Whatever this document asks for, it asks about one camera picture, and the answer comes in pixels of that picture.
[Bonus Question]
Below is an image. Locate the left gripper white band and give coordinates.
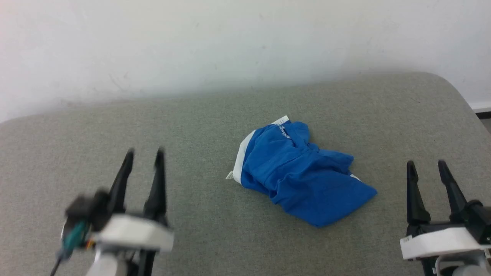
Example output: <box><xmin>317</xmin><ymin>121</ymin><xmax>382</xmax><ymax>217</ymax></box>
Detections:
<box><xmin>91</xmin><ymin>148</ymin><xmax>175</xmax><ymax>253</ymax></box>

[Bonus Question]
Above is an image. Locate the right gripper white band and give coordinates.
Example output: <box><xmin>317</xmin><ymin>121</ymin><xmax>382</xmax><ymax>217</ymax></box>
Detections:
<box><xmin>399</xmin><ymin>159</ymin><xmax>491</xmax><ymax>262</ymax></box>

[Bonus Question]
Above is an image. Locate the blue white garment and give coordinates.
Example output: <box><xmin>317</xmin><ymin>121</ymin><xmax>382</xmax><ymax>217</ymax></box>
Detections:
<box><xmin>226</xmin><ymin>115</ymin><xmax>378</xmax><ymax>228</ymax></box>

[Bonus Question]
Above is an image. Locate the black cable teal plug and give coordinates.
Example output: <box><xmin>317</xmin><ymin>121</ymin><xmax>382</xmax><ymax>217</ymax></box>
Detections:
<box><xmin>50</xmin><ymin>220</ymin><xmax>92</xmax><ymax>276</ymax></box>

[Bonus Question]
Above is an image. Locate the grey-green fabric sofa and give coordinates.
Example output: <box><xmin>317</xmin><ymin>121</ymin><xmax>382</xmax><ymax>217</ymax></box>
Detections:
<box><xmin>0</xmin><ymin>72</ymin><xmax>491</xmax><ymax>276</ymax></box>

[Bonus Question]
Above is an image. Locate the white wall baseboard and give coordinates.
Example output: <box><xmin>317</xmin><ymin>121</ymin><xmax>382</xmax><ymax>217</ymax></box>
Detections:
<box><xmin>469</xmin><ymin>100</ymin><xmax>491</xmax><ymax>118</ymax></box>

